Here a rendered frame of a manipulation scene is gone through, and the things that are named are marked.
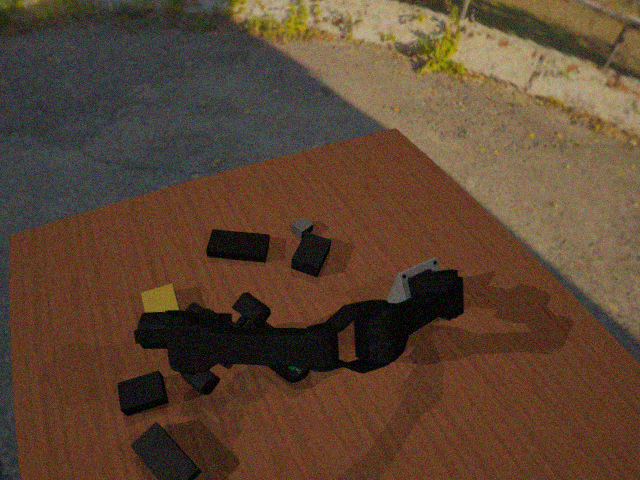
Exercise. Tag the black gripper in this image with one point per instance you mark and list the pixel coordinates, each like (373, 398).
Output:
(251, 309)

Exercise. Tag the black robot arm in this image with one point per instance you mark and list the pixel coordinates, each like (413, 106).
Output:
(199, 338)

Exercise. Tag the dark grey switch panel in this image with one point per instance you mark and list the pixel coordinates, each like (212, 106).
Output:
(292, 374)

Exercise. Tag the yellow rectangular block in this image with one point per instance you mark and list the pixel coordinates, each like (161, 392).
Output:
(160, 299)

